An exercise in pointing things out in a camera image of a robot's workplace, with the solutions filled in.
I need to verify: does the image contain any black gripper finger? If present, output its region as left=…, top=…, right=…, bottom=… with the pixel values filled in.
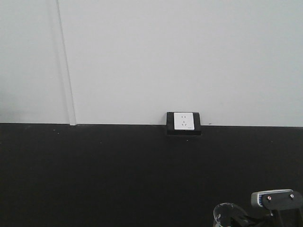
left=233, top=210, right=272, bottom=227

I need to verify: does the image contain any clear glass beaker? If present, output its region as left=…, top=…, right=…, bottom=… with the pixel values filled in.
left=213, top=203, right=244, bottom=227

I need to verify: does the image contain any white wall power socket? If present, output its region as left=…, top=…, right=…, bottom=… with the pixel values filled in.
left=166, top=112, right=202, bottom=136

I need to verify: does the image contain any white wall cable duct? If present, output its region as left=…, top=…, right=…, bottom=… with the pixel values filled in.
left=56, top=0, right=77, bottom=126

